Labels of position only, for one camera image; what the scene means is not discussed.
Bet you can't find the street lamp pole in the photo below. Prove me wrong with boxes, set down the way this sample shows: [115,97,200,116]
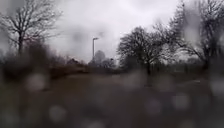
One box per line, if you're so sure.
[91,36,100,63]

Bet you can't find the bare round tree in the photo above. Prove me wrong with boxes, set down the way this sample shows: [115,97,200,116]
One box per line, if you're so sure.
[116,23,176,76]

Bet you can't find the dark wet ground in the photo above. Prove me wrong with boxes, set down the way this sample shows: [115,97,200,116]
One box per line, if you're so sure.
[0,73,224,128]

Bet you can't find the dark bushes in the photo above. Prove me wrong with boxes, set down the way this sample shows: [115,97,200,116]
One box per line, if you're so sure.
[0,41,89,83]

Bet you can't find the large bare tree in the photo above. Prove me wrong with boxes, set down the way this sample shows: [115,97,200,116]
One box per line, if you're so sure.
[0,0,64,56]

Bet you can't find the tall bare tree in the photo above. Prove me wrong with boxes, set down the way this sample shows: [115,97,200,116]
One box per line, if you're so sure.
[166,0,224,73]

